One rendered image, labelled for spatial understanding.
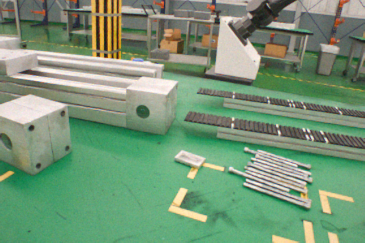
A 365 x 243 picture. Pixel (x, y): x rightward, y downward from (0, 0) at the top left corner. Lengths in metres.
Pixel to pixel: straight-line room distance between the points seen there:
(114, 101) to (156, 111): 0.10
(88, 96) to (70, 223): 0.32
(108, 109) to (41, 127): 0.19
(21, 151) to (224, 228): 0.33
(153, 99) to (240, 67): 0.62
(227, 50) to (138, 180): 0.77
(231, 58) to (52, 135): 0.80
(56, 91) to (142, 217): 0.39
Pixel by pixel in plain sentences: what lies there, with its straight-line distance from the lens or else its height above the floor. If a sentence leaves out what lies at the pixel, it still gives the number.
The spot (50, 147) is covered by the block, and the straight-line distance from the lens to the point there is 0.48.
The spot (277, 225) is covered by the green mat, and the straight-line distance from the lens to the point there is 0.40.
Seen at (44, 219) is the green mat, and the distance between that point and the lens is 0.40.
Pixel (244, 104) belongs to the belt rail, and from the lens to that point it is 0.75.
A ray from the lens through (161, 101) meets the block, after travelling 0.53.
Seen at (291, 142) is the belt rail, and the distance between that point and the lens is 0.59.
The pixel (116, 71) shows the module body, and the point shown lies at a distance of 0.77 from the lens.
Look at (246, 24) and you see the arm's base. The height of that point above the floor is 0.99.
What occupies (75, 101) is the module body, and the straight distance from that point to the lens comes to 0.63.
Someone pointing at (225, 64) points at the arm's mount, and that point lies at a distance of 1.10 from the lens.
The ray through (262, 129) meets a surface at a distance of 0.58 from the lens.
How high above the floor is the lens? 1.05
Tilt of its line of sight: 22 degrees down
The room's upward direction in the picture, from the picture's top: 4 degrees clockwise
